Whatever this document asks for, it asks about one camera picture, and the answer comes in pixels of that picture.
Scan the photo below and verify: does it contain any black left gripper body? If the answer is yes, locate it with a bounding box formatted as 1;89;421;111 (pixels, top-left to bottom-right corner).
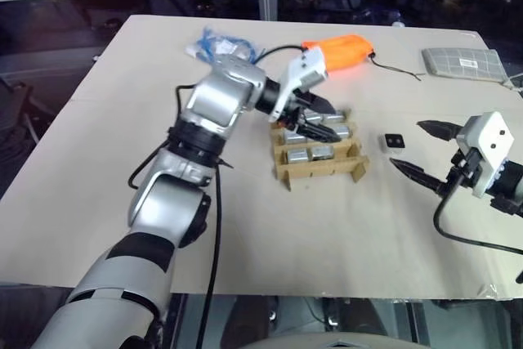
277;87;316;130

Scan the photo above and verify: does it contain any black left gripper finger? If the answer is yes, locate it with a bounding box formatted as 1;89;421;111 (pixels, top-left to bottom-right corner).
303;94;337;115
299;119;342;145

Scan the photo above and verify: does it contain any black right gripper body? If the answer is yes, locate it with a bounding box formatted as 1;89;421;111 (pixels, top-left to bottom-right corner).
446;147;482;198

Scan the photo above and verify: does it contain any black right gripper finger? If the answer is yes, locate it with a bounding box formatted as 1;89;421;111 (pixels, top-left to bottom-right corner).
415;119;464;141
389;157;449;198

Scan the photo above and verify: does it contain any brown cardboard divider tray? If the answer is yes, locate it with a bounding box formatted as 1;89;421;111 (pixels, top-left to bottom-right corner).
268;108;371;194

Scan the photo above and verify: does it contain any grey checkered pouch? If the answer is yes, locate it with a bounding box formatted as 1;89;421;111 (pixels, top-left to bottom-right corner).
421;47;508;81

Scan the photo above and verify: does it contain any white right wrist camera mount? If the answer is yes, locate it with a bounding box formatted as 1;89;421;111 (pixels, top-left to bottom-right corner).
456;110;516;199

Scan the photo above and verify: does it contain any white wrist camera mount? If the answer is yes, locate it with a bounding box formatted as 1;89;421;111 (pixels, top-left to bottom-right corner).
267;47;329;123
456;110;516;199

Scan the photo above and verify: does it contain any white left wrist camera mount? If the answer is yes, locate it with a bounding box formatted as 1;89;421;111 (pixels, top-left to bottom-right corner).
267;47;329;123

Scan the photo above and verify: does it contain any white camera with black face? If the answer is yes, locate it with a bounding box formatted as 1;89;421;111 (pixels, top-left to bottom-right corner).
381;132;407;157

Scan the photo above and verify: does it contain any orange drawstring pouch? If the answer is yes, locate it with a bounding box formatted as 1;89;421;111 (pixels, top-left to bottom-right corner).
301;34;378;73

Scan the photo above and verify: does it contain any thin black left wrist cable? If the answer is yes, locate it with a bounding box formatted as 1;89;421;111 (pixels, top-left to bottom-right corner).
256;43;306;65

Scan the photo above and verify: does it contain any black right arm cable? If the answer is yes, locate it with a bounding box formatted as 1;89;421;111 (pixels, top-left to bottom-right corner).
431;185;523;257

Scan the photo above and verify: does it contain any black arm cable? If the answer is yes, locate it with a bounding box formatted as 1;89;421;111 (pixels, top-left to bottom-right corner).
431;185;523;257
127;83;225;349

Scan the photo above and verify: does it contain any black pouch drawstring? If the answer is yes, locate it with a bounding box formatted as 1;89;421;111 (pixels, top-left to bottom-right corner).
367;51;427;81

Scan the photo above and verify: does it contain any blue cable in plastic bag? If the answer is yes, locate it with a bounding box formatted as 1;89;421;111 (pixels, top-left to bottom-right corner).
185;26;267;67

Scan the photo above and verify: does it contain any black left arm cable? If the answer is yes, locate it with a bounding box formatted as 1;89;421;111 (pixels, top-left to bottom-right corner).
127;83;225;349

